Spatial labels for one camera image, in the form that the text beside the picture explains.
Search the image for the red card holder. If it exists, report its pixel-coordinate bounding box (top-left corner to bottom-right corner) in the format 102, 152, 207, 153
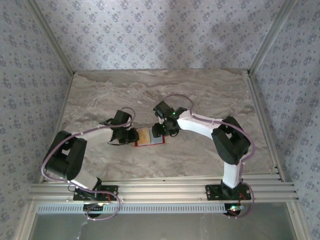
133, 127, 167, 148

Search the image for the aluminium table side rail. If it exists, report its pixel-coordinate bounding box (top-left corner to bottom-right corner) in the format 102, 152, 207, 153
38, 71, 77, 185
247, 70, 286, 183

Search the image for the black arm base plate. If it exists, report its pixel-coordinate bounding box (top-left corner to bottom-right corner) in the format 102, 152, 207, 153
204, 183, 252, 201
73, 184, 119, 202

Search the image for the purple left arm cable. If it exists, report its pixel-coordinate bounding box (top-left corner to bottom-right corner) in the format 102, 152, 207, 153
40, 106, 137, 221

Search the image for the grey slotted cable duct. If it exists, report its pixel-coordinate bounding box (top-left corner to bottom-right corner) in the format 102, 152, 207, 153
36, 202, 247, 215

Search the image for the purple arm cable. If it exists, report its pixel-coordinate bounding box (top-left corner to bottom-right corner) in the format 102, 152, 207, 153
163, 93, 256, 220
40, 106, 137, 221

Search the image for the aluminium cross rail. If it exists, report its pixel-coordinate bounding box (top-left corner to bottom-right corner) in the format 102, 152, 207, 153
26, 174, 300, 204

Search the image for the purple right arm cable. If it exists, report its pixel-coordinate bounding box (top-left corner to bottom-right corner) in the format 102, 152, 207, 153
163, 93, 256, 220

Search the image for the grey metal sheet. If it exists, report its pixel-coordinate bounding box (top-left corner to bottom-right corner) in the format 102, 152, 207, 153
29, 212, 298, 240

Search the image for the aluminium upright post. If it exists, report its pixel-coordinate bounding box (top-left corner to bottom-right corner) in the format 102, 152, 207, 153
248, 0, 300, 75
24, 0, 76, 75

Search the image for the aluminium frame leg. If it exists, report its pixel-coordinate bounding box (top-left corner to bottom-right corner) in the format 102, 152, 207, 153
14, 201, 38, 240
287, 201, 312, 240

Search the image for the black controller board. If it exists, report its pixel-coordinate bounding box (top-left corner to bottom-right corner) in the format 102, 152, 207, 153
223, 203, 245, 217
83, 203, 105, 218

